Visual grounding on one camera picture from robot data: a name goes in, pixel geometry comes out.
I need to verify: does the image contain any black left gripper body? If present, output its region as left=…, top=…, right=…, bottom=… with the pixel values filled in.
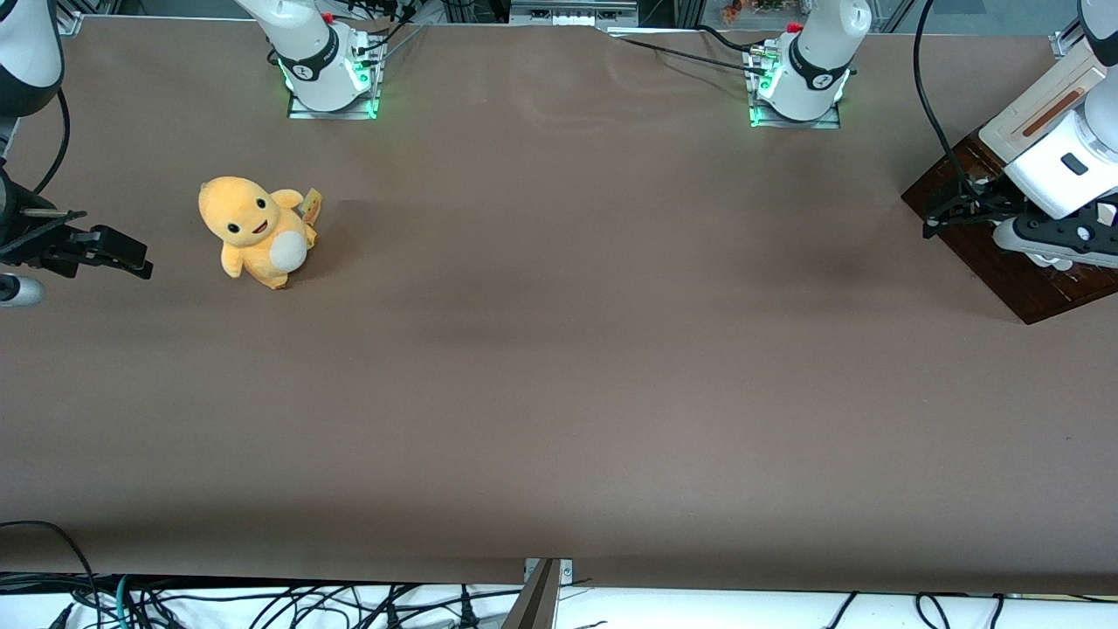
left=993, top=201, right=1118, bottom=270

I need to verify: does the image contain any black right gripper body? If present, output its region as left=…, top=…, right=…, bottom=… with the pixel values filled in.
left=0, top=168, right=93, bottom=280

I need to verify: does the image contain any white drawer cabinet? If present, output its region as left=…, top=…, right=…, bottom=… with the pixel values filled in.
left=978, top=39, right=1107, bottom=167

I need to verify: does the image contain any dark brown wooden board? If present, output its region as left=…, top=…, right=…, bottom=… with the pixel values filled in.
left=901, top=131, right=1118, bottom=326

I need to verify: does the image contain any yellow plush toy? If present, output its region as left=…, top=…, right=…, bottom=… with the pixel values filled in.
left=197, top=176, right=323, bottom=291

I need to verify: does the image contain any colourful background item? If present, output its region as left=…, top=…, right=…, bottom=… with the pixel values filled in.
left=718, top=0, right=791, bottom=25

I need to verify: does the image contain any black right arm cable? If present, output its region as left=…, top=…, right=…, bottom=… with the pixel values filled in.
left=31, top=87, right=72, bottom=197

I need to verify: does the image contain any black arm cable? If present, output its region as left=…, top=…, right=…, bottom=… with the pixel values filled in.
left=31, top=87, right=72, bottom=197
left=913, top=0, right=972, bottom=191

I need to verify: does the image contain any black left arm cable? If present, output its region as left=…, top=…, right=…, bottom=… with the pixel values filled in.
left=913, top=0, right=972, bottom=191

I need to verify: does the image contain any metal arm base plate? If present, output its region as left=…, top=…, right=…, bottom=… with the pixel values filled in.
left=286, top=31, right=385, bottom=121
left=745, top=44, right=844, bottom=130

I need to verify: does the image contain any black looped cable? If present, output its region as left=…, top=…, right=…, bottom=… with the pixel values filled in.
left=0, top=521, right=102, bottom=629

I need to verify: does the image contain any short curved black cable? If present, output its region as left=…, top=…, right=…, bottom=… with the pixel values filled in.
left=694, top=24, right=763, bottom=53

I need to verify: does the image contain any long black table cable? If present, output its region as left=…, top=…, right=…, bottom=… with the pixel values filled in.
left=610, top=35, right=768, bottom=74

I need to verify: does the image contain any black cable bundle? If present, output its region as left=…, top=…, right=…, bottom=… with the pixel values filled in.
left=348, top=0, right=422, bottom=55

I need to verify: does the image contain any black u-shaped cable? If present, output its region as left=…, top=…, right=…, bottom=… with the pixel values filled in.
left=914, top=591, right=955, bottom=629

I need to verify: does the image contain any aluminium frame rack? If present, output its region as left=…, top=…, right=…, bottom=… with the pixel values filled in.
left=509, top=0, right=640, bottom=27

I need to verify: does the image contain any grey camera post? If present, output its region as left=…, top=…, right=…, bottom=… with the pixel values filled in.
left=500, top=559, right=562, bottom=629

